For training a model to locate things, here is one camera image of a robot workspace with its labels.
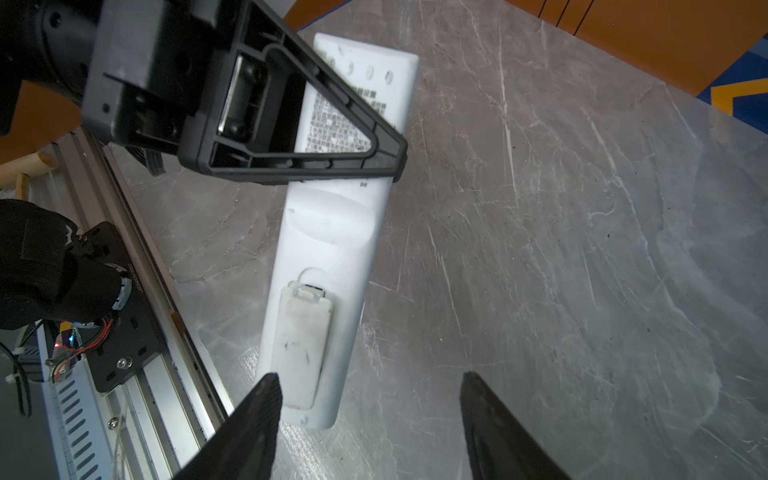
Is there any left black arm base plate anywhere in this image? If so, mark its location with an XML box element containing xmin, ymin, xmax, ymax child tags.
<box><xmin>72</xmin><ymin>221</ymin><xmax>166</xmax><ymax>393</ymax></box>

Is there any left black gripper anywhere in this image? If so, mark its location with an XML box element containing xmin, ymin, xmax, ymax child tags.
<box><xmin>82</xmin><ymin>1</ymin><xmax>408</xmax><ymax>184</ymax></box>

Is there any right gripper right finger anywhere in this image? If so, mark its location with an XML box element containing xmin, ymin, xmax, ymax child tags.
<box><xmin>460</xmin><ymin>372</ymin><xmax>568</xmax><ymax>479</ymax></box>

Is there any wooden mallet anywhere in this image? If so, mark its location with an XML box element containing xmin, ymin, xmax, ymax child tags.
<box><xmin>1</xmin><ymin>151</ymin><xmax>58</xmax><ymax>201</ymax></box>

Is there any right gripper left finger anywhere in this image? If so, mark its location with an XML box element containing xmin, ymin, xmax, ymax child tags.
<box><xmin>175</xmin><ymin>373</ymin><xmax>283</xmax><ymax>479</ymax></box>

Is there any white remote control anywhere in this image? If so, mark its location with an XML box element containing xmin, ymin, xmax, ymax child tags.
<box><xmin>257</xmin><ymin>33</ymin><xmax>419</xmax><ymax>429</ymax></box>

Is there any white battery cover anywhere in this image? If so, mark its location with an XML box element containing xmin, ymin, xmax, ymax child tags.
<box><xmin>271</xmin><ymin>282</ymin><xmax>333</xmax><ymax>410</ymax></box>

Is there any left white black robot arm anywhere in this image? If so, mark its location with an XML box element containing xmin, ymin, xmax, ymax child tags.
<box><xmin>1</xmin><ymin>1</ymin><xmax>407</xmax><ymax>185</ymax></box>

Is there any green circuit board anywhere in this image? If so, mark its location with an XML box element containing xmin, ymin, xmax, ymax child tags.
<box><xmin>46</xmin><ymin>318</ymin><xmax>115</xmax><ymax>384</ymax></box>

